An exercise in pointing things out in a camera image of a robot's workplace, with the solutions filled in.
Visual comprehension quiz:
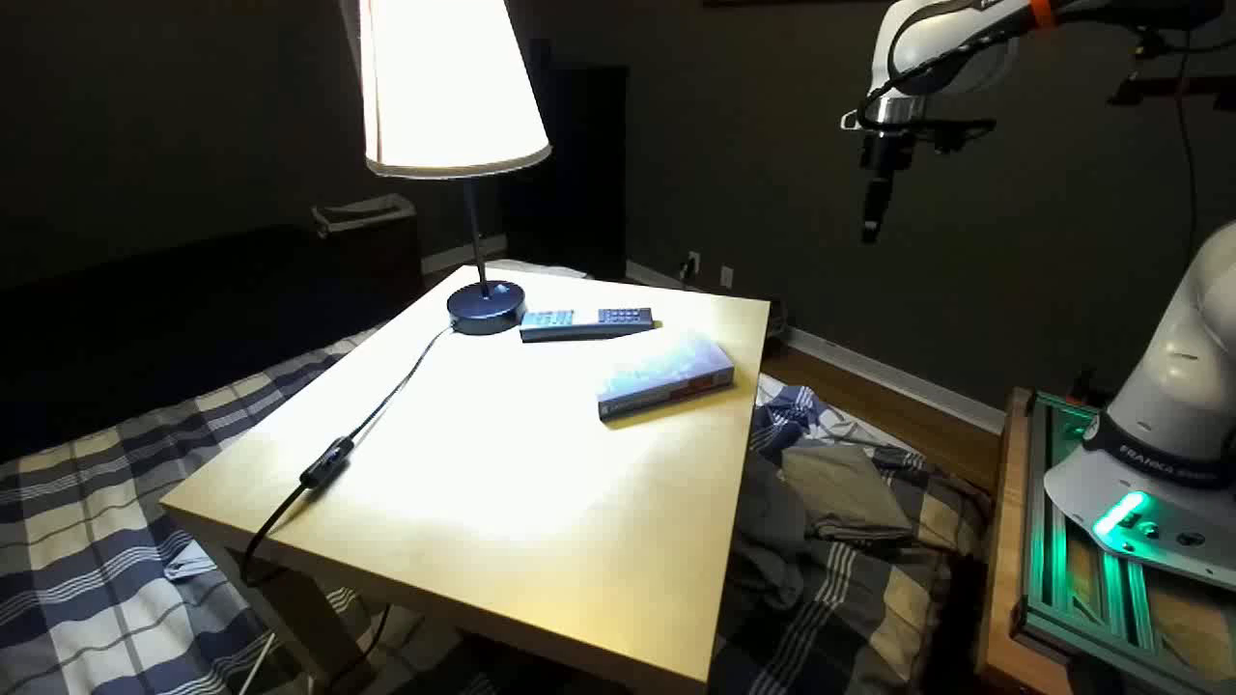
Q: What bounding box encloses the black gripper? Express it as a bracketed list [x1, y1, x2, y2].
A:
[861, 122, 915, 242]

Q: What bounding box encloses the black remote control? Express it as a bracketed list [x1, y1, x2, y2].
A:
[519, 309, 658, 342]

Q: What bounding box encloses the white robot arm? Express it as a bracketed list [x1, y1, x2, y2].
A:
[839, 0, 1236, 592]

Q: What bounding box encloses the light wooden table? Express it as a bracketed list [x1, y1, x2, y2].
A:
[165, 261, 767, 695]

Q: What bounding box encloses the white shade table lamp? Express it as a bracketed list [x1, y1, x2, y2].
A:
[336, 0, 554, 337]

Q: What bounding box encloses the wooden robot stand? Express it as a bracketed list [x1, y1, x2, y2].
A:
[973, 386, 1071, 695]

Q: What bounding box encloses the dark side cabinet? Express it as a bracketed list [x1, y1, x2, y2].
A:
[308, 194, 420, 309]

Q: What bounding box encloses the blue plaid blanket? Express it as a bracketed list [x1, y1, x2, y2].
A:
[0, 337, 363, 695]

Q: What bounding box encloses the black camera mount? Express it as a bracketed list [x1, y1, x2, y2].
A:
[1110, 0, 1236, 112]

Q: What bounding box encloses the black lamp power cord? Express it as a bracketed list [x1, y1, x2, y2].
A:
[234, 325, 454, 585]

